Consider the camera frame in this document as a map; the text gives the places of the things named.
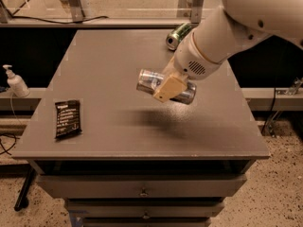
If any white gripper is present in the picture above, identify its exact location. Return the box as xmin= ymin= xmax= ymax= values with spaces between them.
xmin=152 ymin=32 xmax=221 ymax=102

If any silver redbull can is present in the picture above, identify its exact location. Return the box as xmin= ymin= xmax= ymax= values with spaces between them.
xmin=136 ymin=69 xmax=197 ymax=105

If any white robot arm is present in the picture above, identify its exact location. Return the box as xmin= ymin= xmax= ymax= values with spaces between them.
xmin=153 ymin=0 xmax=303 ymax=102

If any green soda can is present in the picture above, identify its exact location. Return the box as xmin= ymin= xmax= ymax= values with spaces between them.
xmin=166 ymin=23 xmax=192 ymax=51

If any black rxbar chocolate wrapper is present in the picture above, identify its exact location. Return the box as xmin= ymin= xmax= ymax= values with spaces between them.
xmin=55 ymin=100 xmax=81 ymax=139

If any grey drawer cabinet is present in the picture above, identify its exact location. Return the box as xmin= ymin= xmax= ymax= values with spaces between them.
xmin=13 ymin=29 xmax=269 ymax=227

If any white pump bottle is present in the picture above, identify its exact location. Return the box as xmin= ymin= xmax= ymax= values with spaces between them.
xmin=3 ymin=64 xmax=30 ymax=97

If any metal frame post right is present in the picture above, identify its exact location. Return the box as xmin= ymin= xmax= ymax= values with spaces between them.
xmin=176 ymin=0 xmax=204 ymax=25

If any metal frame post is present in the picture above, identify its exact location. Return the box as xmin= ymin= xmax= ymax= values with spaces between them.
xmin=68 ymin=0 xmax=84 ymax=23
xmin=176 ymin=0 xmax=204 ymax=25

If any black cable on ledge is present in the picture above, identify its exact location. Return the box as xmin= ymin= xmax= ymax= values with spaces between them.
xmin=6 ymin=8 xmax=110 ymax=26

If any black floor cable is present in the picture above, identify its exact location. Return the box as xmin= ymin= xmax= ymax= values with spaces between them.
xmin=0 ymin=132 xmax=18 ymax=157

